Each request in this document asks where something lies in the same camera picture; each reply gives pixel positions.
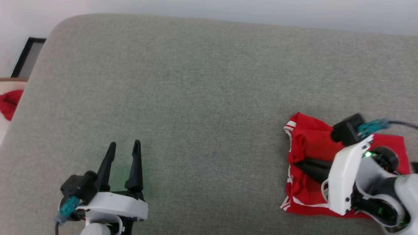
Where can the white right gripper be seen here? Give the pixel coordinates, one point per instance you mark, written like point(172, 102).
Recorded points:
point(344, 179)

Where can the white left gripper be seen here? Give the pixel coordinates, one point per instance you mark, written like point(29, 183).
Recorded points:
point(114, 204)

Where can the red basketball jersey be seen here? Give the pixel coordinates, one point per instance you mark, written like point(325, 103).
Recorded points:
point(310, 140)

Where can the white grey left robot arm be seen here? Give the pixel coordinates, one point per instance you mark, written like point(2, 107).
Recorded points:
point(95, 229)

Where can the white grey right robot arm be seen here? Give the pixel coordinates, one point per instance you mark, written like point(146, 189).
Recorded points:
point(385, 192)

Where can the red cloth in basket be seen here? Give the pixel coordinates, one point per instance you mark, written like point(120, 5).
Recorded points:
point(9, 103)

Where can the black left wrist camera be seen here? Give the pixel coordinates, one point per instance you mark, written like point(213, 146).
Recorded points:
point(79, 186)

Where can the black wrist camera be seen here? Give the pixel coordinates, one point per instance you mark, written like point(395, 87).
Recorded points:
point(79, 186)
point(346, 130)

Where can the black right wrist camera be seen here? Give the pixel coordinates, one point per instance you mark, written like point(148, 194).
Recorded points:
point(346, 130)

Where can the black rectangular frame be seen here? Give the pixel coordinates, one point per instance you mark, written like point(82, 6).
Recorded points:
point(27, 57)

